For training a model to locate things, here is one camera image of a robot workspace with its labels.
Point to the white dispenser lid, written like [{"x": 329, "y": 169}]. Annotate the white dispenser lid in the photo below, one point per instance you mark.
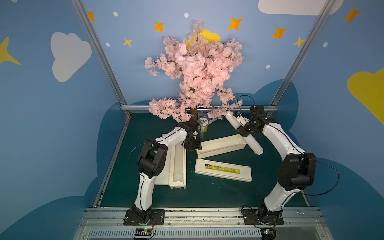
[
  {"x": 163, "y": 177},
  {"x": 223, "y": 170}
]

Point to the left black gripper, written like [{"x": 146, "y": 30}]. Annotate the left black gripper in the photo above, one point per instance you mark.
[{"x": 192, "y": 143}]

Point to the plastic wrap roll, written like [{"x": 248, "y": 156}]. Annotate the plastic wrap roll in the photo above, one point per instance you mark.
[{"x": 249, "y": 139}]

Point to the white wrap dispenser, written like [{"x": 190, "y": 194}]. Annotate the white wrap dispenser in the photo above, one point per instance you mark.
[
  {"x": 221, "y": 146},
  {"x": 178, "y": 167}
]

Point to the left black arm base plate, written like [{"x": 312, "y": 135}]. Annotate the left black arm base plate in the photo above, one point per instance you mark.
[{"x": 138, "y": 217}]

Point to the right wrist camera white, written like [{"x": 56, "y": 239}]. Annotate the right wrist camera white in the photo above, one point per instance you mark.
[{"x": 242, "y": 120}]

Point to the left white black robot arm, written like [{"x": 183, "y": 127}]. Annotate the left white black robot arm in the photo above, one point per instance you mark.
[{"x": 152, "y": 159}]

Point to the pink cherry blossom tree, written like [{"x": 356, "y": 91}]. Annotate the pink cherry blossom tree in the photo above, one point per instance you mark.
[{"x": 203, "y": 66}]

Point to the small circuit board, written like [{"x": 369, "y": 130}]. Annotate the small circuit board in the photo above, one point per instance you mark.
[{"x": 140, "y": 233}]

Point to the small green label can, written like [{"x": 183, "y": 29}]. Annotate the small green label can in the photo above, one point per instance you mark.
[{"x": 203, "y": 125}]

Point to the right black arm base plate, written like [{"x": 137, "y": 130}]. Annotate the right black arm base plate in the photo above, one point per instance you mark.
[{"x": 261, "y": 217}]

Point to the aluminium front rail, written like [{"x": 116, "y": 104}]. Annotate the aluminium front rail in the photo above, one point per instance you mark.
[{"x": 204, "y": 224}]

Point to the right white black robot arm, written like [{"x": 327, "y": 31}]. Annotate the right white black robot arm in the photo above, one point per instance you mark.
[{"x": 296, "y": 172}]

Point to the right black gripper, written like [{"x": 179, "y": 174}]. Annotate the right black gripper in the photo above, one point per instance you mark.
[{"x": 245, "y": 129}]

